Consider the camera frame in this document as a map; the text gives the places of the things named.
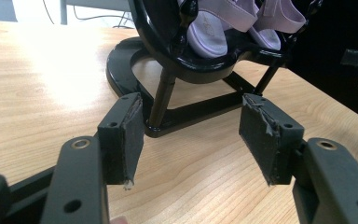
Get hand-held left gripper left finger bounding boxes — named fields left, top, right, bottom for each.
left=97, top=91, right=145, bottom=191

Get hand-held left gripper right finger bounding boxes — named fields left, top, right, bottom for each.
left=238, top=92, right=306, bottom=187

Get purple sneaker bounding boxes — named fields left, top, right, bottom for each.
left=249, top=0, right=308, bottom=51
left=186, top=0, right=259, bottom=60

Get red and black shoe rack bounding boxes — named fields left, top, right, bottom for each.
left=105, top=0, right=324, bottom=139

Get black floor cables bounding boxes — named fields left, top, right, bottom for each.
left=41, top=0, right=136, bottom=30

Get white desk frame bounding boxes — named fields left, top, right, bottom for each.
left=59, top=0, right=132, bottom=26

